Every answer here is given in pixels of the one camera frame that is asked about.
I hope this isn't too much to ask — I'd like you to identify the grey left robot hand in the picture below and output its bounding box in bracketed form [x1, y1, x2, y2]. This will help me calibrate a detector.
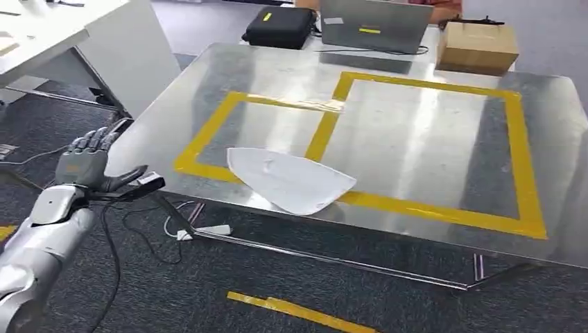
[54, 126, 149, 194]

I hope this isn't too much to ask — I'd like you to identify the white triangular plastic cover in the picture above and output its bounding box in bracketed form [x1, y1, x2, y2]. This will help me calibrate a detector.
[226, 146, 357, 217]

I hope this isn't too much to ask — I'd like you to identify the black carrying case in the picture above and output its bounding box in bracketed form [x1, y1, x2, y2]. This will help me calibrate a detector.
[242, 5, 319, 51]

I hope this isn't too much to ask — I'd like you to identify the yellow floor tape strip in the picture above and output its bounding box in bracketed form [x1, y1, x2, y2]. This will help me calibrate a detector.
[226, 290, 379, 333]

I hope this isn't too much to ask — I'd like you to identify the grey laptop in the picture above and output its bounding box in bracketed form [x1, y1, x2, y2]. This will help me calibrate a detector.
[320, 0, 435, 55]

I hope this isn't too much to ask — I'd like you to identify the steel bench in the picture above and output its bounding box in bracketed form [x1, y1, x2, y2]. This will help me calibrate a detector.
[104, 42, 588, 292]

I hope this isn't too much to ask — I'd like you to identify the brown cardboard box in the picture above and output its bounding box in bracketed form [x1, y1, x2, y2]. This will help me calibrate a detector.
[435, 20, 521, 77]

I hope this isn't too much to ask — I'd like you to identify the black tool on box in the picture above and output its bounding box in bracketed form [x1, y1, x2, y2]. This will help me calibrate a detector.
[438, 15, 505, 29]

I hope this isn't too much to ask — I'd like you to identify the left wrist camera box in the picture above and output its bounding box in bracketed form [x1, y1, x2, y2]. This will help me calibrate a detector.
[89, 171, 166, 203]

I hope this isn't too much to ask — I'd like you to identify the black floor cable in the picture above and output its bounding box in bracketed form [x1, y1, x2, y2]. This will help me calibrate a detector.
[121, 205, 186, 266]

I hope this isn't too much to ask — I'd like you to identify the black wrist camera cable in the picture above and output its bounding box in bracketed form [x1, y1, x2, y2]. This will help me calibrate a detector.
[86, 200, 123, 333]

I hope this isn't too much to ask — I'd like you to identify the white desk with grey frame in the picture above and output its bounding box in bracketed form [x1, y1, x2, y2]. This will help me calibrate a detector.
[0, 0, 182, 121]

